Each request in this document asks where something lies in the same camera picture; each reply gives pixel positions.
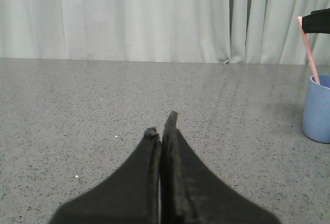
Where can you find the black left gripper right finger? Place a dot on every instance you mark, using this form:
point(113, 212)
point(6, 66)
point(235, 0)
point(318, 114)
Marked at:
point(191, 193)

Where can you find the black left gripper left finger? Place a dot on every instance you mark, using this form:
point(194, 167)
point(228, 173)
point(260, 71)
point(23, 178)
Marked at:
point(129, 195)

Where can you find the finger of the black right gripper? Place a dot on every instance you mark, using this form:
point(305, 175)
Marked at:
point(317, 21)

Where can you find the pink chopstick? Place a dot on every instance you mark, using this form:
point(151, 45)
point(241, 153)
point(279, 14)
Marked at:
point(308, 51)

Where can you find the blue plastic cup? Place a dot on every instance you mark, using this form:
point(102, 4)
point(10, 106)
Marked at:
point(316, 110)

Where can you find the pale green curtain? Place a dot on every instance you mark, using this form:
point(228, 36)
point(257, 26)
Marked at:
point(211, 31)

